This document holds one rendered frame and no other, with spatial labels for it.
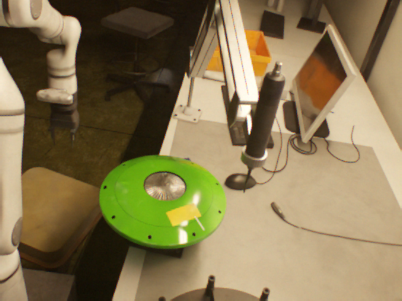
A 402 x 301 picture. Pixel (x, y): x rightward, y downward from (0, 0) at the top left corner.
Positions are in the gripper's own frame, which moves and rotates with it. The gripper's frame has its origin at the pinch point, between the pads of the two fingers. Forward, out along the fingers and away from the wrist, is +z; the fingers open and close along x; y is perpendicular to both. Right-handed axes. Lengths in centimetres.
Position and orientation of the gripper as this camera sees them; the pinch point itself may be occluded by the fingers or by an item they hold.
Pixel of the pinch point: (63, 146)
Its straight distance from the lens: 122.5
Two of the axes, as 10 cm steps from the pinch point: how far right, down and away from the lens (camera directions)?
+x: -9.9, -1.4, -0.2
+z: -1.2, 8.2, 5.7
